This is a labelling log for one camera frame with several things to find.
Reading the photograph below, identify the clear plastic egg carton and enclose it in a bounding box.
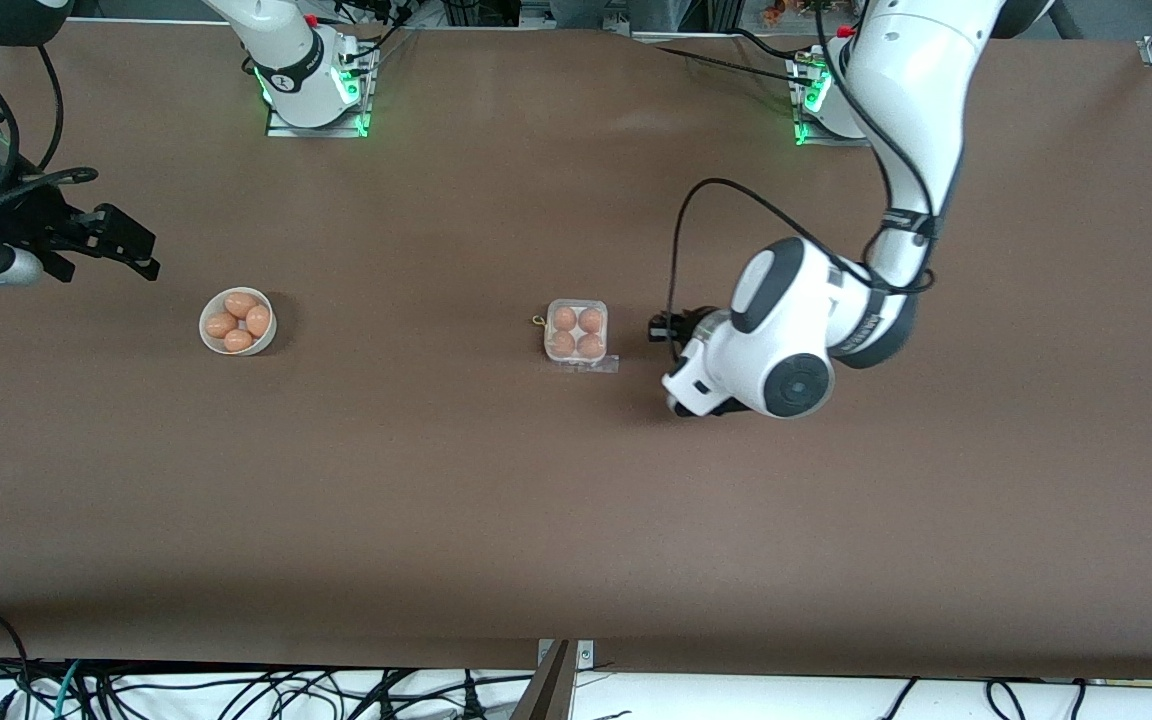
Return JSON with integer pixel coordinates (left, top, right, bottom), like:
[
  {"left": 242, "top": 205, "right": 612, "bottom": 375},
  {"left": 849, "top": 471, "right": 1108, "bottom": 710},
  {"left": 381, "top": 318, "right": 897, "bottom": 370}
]
[{"left": 533, "top": 298, "right": 621, "bottom": 376}]

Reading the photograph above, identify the white round bowl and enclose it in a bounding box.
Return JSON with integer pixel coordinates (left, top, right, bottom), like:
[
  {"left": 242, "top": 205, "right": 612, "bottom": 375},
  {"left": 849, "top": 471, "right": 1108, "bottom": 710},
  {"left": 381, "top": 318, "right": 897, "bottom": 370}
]
[{"left": 199, "top": 287, "right": 278, "bottom": 357}]

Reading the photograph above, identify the brown table cover sheet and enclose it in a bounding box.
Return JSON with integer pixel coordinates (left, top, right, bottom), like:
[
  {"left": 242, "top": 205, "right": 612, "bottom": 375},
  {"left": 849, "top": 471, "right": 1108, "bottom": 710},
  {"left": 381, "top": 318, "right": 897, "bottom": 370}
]
[{"left": 0, "top": 20, "right": 1152, "bottom": 683}]

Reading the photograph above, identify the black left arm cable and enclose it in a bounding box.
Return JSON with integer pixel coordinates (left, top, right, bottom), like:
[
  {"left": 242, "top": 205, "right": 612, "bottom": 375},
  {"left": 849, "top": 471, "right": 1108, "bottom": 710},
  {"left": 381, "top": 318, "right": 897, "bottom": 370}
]
[{"left": 669, "top": 0, "right": 942, "bottom": 346}]

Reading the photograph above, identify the small metal bracket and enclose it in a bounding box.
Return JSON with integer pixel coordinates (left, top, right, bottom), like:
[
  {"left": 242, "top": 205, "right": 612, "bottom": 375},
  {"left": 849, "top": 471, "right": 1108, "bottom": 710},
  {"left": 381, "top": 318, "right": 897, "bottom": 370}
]
[{"left": 536, "top": 638, "right": 595, "bottom": 673}]

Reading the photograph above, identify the dark camera stand post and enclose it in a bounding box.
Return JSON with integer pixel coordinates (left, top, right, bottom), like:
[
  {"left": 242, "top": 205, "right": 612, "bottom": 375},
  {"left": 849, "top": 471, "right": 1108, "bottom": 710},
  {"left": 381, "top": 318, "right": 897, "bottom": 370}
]
[{"left": 511, "top": 640, "right": 577, "bottom": 720}]

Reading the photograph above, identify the teal cable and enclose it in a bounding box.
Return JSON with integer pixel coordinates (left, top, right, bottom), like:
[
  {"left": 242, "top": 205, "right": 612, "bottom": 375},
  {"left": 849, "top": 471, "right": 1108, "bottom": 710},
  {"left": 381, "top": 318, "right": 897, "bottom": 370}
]
[{"left": 54, "top": 660, "right": 83, "bottom": 720}]

